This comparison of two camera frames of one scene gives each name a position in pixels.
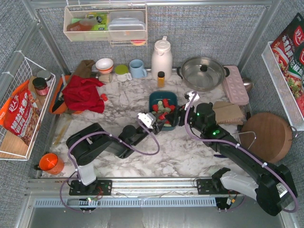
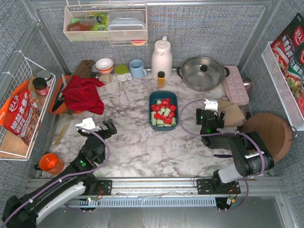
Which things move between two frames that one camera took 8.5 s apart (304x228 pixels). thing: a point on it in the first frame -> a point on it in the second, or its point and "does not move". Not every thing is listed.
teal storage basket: [172, 98] does not move
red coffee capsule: [155, 108] does not move
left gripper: [158, 125] -> [102, 130]
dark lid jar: [40, 85] does not move
